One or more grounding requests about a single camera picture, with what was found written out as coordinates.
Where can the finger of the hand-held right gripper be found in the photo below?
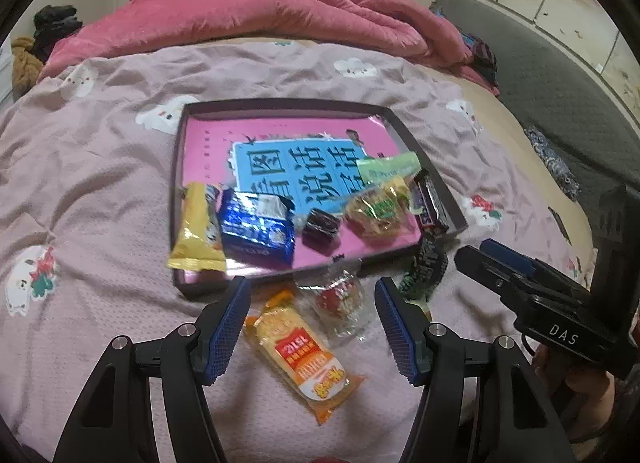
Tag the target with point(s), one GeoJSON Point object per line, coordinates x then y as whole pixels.
{"type": "Point", "coordinates": [480, 268]}
{"type": "Point", "coordinates": [505, 253]}

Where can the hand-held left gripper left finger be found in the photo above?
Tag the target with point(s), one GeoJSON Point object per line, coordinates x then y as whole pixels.
{"type": "Point", "coordinates": [227, 328]}

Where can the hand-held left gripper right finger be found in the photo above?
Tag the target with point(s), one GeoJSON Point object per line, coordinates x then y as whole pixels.
{"type": "Point", "coordinates": [395, 333]}

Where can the dark shallow cardboard tray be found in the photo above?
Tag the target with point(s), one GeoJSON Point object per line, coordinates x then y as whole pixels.
{"type": "Point", "coordinates": [210, 285]}

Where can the black snack packet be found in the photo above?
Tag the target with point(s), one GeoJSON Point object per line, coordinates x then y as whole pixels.
{"type": "Point", "coordinates": [425, 268]}

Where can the clear red snack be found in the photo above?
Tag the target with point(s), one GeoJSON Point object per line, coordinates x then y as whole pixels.
{"type": "Point", "coordinates": [337, 300]}

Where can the orange yellow biscuit packet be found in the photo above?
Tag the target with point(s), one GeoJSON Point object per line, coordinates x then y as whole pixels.
{"type": "Point", "coordinates": [300, 353]}

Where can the brown chocolate bar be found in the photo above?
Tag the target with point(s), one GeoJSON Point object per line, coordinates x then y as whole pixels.
{"type": "Point", "coordinates": [430, 203]}

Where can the blue snack packet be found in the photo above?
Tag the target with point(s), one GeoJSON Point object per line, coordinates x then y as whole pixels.
{"type": "Point", "coordinates": [255, 233]}

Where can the yellow snack packet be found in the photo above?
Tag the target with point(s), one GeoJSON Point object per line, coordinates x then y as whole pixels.
{"type": "Point", "coordinates": [197, 228]}

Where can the yellow green cracker packet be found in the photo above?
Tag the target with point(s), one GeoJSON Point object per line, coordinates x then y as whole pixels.
{"type": "Point", "coordinates": [380, 210]}

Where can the dark purple candy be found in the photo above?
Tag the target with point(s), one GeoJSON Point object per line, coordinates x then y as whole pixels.
{"type": "Point", "coordinates": [320, 227]}

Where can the clear green-topped candy bag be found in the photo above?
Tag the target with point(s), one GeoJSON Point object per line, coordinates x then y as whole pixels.
{"type": "Point", "coordinates": [390, 170]}

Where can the person's right hand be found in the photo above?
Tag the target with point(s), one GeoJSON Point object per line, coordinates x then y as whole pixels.
{"type": "Point", "coordinates": [585, 393]}

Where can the dark floral cloth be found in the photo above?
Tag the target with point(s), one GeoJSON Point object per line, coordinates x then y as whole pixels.
{"type": "Point", "coordinates": [555, 163]}

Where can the tan mattress sheet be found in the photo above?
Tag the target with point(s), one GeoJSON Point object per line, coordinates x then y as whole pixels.
{"type": "Point", "coordinates": [520, 108]}

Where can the grey padded headboard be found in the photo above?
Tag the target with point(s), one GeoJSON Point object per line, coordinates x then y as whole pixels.
{"type": "Point", "coordinates": [550, 83]}

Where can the pink book with blue label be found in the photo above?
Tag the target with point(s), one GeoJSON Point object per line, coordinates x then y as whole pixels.
{"type": "Point", "coordinates": [210, 143]}

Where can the colourful clothes pile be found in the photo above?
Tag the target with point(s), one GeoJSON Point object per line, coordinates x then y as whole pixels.
{"type": "Point", "coordinates": [480, 55]}

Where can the printed pink bedsheet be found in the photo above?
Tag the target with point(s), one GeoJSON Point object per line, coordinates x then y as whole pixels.
{"type": "Point", "coordinates": [100, 143]}

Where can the pink quilt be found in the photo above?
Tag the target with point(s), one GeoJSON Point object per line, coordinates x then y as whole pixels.
{"type": "Point", "coordinates": [225, 18]}

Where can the brown knit blanket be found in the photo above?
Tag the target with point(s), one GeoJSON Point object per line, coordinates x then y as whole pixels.
{"type": "Point", "coordinates": [25, 68]}

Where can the dark clothes pile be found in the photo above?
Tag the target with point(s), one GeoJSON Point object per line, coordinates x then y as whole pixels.
{"type": "Point", "coordinates": [55, 25]}

